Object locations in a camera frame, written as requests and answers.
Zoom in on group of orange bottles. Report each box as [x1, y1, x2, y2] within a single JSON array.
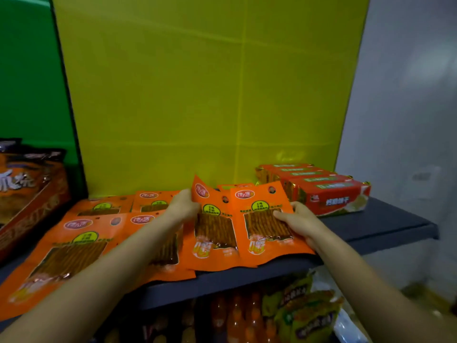
[[210, 291, 267, 343]]

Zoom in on yellow back panel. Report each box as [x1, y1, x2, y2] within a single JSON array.
[[51, 0, 372, 199]]

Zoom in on person's right hand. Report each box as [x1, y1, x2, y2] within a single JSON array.
[[273, 202, 326, 247]]

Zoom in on red biscuit box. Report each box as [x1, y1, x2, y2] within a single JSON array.
[[296, 180, 372, 217], [282, 175, 354, 197], [256, 163, 315, 171], [268, 170, 338, 183], [257, 167, 324, 183]]

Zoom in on brown orange snack carton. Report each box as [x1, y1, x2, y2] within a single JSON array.
[[0, 138, 71, 263]]

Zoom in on green back panel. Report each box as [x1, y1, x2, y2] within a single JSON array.
[[0, 0, 81, 165]]

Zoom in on orange spicy stick packet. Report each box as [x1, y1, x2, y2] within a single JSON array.
[[181, 175, 258, 272], [229, 181, 315, 267]]

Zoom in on person's left forearm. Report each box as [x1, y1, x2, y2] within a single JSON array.
[[0, 211, 183, 343]]

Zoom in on person's left hand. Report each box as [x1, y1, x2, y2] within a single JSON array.
[[165, 189, 201, 225]]

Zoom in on pile of orange snack bags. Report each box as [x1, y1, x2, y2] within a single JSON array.
[[0, 183, 255, 322]]

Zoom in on white plastic bag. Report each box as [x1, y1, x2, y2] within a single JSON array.
[[310, 267, 369, 343]]

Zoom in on person's right forearm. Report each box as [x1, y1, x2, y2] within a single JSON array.
[[309, 227, 457, 343]]

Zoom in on dark grey shelf board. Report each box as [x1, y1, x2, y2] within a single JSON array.
[[0, 196, 440, 333]]

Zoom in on green yellow snack bag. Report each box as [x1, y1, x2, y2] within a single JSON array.
[[290, 299, 344, 343], [275, 290, 337, 336], [263, 274, 315, 318]]

